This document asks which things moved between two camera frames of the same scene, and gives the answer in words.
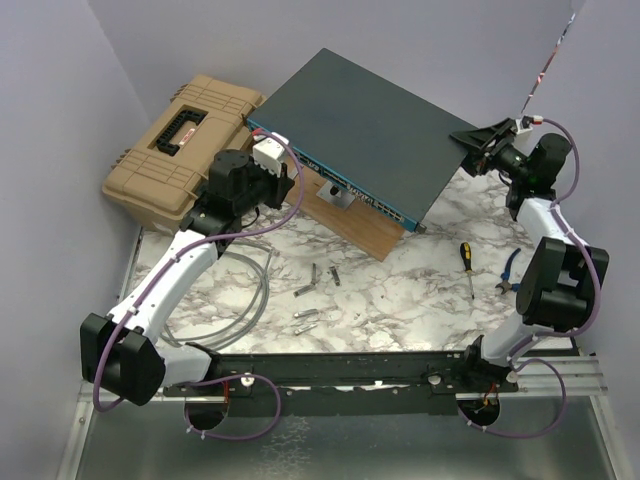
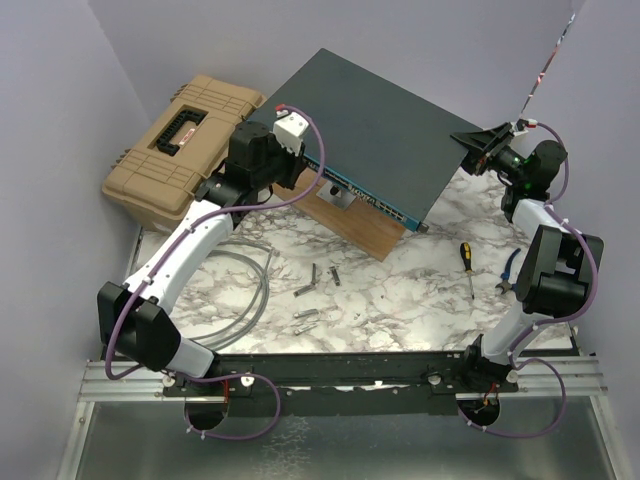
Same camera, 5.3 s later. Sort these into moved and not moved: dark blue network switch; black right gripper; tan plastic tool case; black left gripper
Moved: black left gripper
Not moved: black right gripper; tan plastic tool case; dark blue network switch
